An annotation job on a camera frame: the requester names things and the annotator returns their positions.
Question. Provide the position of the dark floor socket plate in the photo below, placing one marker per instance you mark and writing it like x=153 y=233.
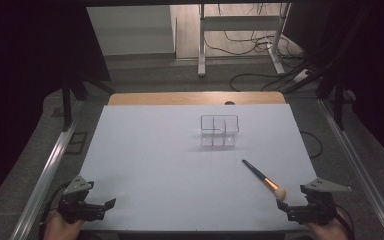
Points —
x=76 y=143

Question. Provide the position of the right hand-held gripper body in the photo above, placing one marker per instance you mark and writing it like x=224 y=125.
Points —
x=315 y=210

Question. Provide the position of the clear acrylic organizer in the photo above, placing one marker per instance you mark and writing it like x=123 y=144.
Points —
x=218 y=140

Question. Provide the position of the person's left hand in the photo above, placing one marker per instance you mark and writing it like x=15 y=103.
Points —
x=61 y=230

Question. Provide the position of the white table mat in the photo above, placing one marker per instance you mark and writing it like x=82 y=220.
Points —
x=146 y=166

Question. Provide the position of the white cabinet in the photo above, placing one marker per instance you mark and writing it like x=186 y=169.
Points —
x=130 y=30

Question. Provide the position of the dark table grommet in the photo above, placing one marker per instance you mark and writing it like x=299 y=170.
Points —
x=229 y=103

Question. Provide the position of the person's right hand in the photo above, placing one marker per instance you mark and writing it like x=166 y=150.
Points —
x=326 y=231

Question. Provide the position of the dark curtain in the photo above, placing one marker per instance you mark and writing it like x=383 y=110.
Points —
x=380 y=66
x=20 y=83

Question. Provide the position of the white desk frame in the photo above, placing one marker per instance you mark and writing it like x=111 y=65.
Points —
x=240 y=23

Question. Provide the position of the white power strip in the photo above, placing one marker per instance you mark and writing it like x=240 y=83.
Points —
x=301 y=76

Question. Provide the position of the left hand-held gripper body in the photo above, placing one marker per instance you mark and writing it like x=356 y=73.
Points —
x=76 y=206

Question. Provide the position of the aluminium rail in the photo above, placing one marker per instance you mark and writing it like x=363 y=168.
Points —
x=356 y=166
x=43 y=176

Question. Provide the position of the black metal stand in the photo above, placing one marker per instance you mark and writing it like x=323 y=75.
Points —
x=339 y=106
x=67 y=106

